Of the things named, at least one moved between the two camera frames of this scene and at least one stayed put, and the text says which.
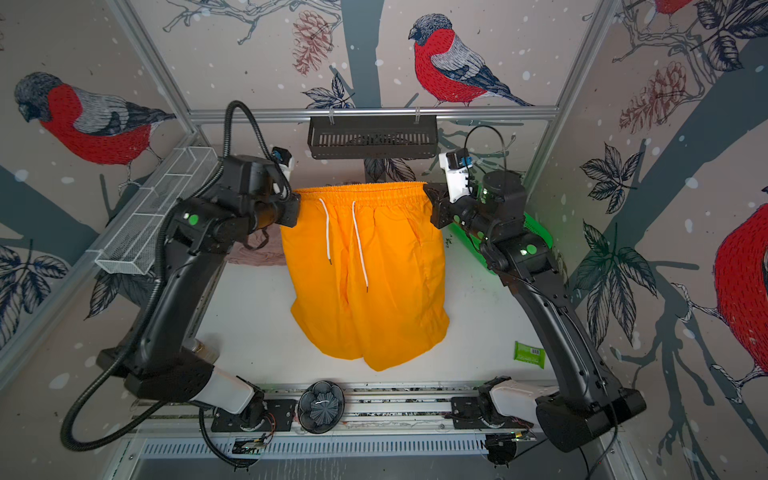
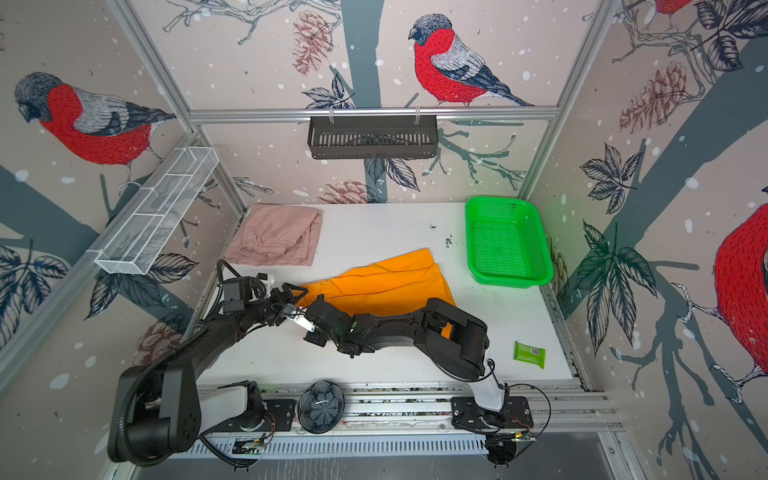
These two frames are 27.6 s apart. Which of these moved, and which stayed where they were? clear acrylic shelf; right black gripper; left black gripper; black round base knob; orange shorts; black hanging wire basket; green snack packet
Moved: left black gripper; right black gripper; orange shorts
Stayed: black hanging wire basket; clear acrylic shelf; green snack packet; black round base knob
